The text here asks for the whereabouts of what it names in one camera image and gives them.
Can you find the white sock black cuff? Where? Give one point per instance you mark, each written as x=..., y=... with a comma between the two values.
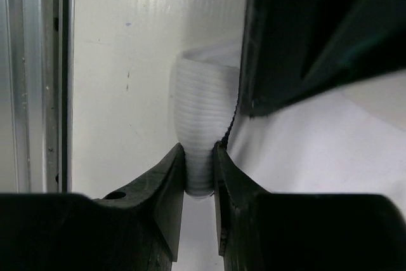
x=346, y=141

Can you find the aluminium frame rail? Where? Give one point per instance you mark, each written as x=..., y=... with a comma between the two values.
x=37, y=50

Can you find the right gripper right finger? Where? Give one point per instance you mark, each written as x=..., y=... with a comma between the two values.
x=261, y=230

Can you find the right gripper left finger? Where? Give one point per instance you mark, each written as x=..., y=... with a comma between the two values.
x=136, y=227

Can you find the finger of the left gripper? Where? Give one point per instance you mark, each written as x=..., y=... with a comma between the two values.
x=295, y=49

